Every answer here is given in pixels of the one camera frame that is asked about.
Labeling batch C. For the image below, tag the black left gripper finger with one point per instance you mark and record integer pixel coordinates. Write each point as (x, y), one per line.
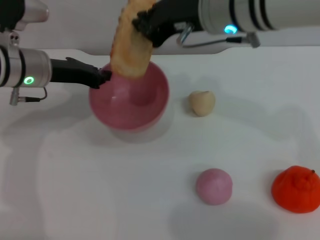
(105, 75)
(94, 86)

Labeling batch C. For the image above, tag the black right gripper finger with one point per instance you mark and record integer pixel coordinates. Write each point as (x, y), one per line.
(146, 25)

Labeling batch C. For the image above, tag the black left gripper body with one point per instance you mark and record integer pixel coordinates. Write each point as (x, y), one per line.
(72, 72)

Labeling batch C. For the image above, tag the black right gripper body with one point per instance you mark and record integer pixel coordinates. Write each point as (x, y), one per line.
(180, 15)

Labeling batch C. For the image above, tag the long ridged orange bread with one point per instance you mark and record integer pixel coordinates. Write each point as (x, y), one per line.
(130, 50)

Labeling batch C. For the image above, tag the pink plastic bowl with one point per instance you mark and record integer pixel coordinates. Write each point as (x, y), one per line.
(140, 107)

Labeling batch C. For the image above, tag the beige peach-shaped bun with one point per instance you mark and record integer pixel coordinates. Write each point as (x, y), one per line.
(202, 103)

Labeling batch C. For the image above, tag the pink round bun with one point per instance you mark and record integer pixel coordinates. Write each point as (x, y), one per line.
(213, 187)

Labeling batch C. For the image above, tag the orange-red persimmon bun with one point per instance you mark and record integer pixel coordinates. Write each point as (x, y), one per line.
(297, 192)

